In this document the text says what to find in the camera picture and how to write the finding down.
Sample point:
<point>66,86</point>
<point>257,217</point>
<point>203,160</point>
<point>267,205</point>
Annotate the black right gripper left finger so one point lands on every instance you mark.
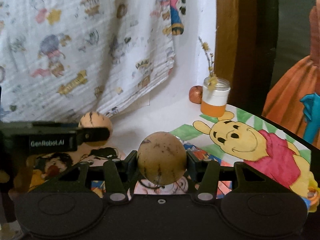
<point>120,177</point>

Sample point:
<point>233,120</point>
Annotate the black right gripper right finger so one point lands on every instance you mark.
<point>206,175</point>

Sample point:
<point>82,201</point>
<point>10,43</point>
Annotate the striped tan round fruit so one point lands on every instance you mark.
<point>161,158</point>
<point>96,120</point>

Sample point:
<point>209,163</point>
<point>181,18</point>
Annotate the person's left hand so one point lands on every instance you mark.
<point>15,181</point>

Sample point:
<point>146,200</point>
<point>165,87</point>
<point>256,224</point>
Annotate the colourful cartoon poster mat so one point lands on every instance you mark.
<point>287,160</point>

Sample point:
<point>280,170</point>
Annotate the small red apple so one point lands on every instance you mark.
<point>195,94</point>

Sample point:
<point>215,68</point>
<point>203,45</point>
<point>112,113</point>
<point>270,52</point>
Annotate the white orange jar with flowers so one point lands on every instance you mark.
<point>215,90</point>

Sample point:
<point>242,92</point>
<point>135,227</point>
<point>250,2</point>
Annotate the white cartoon print blanket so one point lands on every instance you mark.
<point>63,58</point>

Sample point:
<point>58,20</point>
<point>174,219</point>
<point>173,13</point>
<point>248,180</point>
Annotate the painting of orange dress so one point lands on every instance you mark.
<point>293,100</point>

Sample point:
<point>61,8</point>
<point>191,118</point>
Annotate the brown wooden door frame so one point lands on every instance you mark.
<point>235,44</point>

